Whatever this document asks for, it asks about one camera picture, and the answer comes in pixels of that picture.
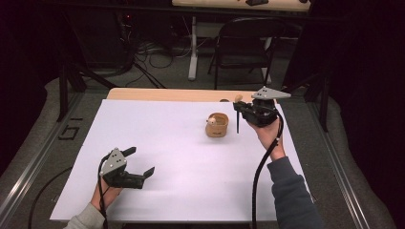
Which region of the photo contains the bundle of floor cables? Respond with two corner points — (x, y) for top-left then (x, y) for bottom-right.
(117, 12), (192, 89)

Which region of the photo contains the person's right hand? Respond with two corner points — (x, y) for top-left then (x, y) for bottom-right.
(249, 117), (287, 161)

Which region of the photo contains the black metal stand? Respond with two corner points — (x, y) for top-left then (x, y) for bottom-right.
(56, 12), (118, 122)
(283, 63), (330, 133)

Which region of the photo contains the thin black floor cable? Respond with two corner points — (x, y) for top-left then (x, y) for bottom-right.
(28, 166), (75, 229)

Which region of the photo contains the aluminium rail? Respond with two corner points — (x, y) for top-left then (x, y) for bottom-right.
(307, 101), (371, 229)
(0, 92), (84, 223)

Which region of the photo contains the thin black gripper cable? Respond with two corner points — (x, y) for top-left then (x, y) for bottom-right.
(96, 154), (111, 229)

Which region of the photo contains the thick black gripper cable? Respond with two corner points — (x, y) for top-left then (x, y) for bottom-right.
(251, 109), (285, 229)

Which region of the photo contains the black folding chair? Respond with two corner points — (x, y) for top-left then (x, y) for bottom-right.
(207, 17), (288, 91)

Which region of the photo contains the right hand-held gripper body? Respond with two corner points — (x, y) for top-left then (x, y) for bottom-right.
(233, 86), (292, 129)

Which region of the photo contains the person's left hand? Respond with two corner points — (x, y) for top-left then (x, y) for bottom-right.
(90, 181), (123, 211)

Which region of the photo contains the desk with white legs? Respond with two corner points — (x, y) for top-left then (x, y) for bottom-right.
(171, 0), (311, 81)

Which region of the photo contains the white table sheet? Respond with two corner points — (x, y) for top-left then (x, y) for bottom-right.
(50, 98), (311, 222)

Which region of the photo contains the black-handled makeup brush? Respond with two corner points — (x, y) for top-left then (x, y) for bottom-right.
(234, 94), (244, 135)

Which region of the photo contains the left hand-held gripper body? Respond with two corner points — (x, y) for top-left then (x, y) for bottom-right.
(99, 147), (146, 190)

